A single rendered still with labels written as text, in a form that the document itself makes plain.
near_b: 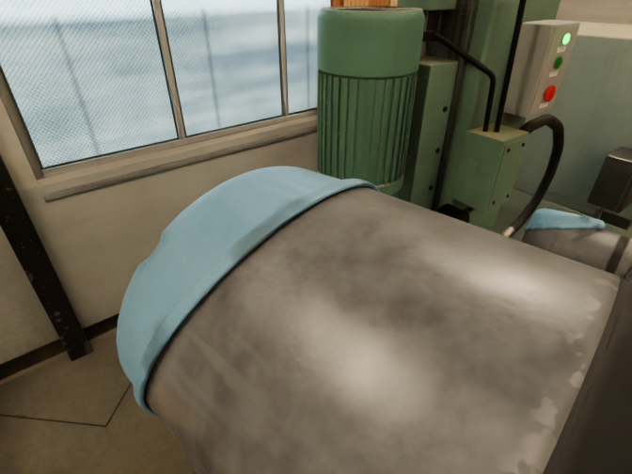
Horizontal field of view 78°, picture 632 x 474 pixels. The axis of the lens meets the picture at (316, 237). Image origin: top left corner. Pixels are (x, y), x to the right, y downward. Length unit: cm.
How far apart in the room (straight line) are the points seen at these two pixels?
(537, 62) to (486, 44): 11
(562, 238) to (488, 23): 39
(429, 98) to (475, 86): 9
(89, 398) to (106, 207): 85
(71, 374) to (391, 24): 202
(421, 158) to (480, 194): 14
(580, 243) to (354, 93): 40
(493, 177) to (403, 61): 29
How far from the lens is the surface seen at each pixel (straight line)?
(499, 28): 83
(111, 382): 213
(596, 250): 65
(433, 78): 78
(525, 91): 88
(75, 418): 208
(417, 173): 83
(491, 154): 81
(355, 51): 66
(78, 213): 198
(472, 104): 84
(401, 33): 67
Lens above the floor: 154
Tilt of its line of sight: 33 degrees down
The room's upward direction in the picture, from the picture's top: straight up
